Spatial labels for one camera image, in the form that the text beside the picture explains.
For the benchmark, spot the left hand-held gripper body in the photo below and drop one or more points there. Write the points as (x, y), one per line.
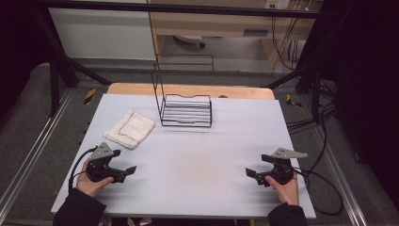
(97, 168)

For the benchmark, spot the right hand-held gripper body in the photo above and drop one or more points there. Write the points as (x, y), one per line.
(280, 172)

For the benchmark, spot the white towel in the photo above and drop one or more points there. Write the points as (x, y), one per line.
(130, 129)

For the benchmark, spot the person's left hand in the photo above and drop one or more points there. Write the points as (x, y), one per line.
(89, 185)

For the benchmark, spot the person's right hand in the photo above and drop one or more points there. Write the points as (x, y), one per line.
(287, 193)

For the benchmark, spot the pale grey table board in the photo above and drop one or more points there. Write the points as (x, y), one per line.
(194, 166)

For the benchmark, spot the wooden table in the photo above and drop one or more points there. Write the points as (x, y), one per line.
(188, 89)

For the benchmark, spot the white cabinet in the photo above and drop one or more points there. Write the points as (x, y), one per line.
(103, 34)

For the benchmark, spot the office chair base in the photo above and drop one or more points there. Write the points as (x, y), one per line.
(189, 40)

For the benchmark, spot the light wooden desk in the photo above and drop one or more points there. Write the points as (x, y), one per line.
(219, 23)

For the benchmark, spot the aluminium floor rail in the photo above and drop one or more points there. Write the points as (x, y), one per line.
(34, 147)
(342, 179)

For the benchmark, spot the white wall socket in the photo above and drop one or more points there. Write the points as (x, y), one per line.
(277, 3)

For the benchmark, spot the black metal frame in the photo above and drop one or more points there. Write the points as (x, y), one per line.
(188, 8)

